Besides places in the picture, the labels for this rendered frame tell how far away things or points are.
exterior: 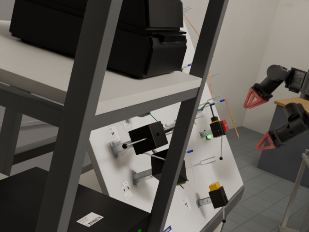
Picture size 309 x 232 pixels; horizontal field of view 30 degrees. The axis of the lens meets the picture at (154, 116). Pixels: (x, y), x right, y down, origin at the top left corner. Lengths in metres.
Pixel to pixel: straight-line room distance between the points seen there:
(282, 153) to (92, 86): 5.45
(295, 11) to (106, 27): 7.14
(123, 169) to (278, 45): 6.39
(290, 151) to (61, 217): 5.39
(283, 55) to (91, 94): 7.15
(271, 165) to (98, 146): 4.78
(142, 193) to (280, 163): 4.58
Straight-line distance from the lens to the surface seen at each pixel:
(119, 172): 1.60
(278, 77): 2.14
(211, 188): 2.02
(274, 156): 6.21
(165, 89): 1.07
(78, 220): 1.24
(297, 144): 6.12
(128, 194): 1.61
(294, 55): 7.84
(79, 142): 0.80
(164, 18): 1.13
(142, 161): 1.75
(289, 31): 7.87
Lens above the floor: 1.65
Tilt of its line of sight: 13 degrees down
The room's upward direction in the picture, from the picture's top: 15 degrees clockwise
